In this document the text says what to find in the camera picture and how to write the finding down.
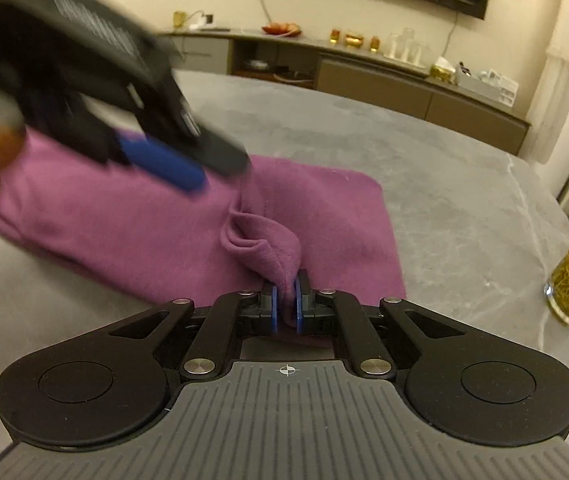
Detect white storage box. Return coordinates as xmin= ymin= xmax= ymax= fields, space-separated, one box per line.
xmin=457 ymin=62 xmax=521 ymax=106

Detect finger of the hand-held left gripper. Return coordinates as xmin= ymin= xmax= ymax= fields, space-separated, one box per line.
xmin=132 ymin=77 xmax=254 ymax=177
xmin=107 ymin=130 xmax=208 ymax=192

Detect purple pants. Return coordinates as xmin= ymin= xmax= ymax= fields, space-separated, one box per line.
xmin=0 ymin=127 xmax=408 ymax=348

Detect dark basket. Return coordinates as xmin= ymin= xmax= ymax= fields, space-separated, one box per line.
xmin=273 ymin=66 xmax=316 ymax=87

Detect yellow tissue box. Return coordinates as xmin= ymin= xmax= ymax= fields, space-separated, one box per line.
xmin=429 ymin=57 xmax=458 ymax=84

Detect brown sideboard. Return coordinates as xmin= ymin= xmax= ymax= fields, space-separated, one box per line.
xmin=157 ymin=27 xmax=533 ymax=157

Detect plate of fruit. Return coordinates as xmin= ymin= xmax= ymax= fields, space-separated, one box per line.
xmin=262 ymin=21 xmax=303 ymax=39

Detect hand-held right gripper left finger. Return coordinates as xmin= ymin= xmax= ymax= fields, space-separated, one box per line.
xmin=109 ymin=282 xmax=280 ymax=381

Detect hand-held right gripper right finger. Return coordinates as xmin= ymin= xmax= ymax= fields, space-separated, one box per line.
xmin=293 ymin=269 xmax=468 ymax=381

